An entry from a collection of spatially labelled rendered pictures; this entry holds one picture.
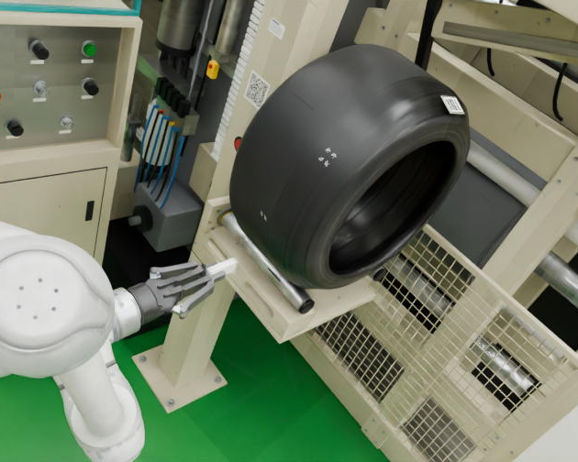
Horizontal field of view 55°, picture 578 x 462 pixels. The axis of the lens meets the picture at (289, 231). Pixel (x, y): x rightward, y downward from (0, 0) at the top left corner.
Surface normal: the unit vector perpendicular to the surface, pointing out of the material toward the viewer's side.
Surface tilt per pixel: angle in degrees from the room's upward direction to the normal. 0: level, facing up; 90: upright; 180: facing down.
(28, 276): 42
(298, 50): 90
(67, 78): 90
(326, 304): 0
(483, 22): 90
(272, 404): 0
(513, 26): 90
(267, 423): 0
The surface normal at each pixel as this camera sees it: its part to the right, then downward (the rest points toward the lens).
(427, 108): 0.54, -0.07
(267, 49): -0.72, 0.22
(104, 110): 0.61, 0.64
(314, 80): -0.22, -0.43
